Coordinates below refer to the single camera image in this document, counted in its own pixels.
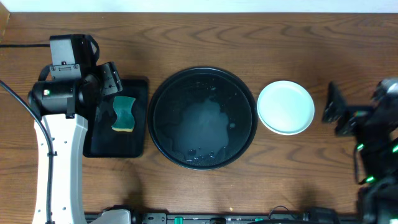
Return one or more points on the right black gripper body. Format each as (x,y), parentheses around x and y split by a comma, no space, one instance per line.
(358,117)

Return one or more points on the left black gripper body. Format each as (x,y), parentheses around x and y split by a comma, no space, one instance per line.
(110,78)

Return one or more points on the green yellow sponge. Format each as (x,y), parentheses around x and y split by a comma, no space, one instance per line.
(125,121)

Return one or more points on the light blue plate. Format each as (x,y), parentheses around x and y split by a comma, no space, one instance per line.
(285,100)
(288,128)

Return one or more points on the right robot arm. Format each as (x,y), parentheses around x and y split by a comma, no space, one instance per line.
(375,153)

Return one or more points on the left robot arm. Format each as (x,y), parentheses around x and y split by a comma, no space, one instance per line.
(65,106)

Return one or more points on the rectangular black water tray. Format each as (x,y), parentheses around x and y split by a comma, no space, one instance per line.
(102,141)

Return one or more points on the round black tray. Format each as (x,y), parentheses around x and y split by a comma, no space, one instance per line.
(202,118)

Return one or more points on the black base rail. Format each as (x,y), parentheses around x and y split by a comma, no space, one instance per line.
(278,214)

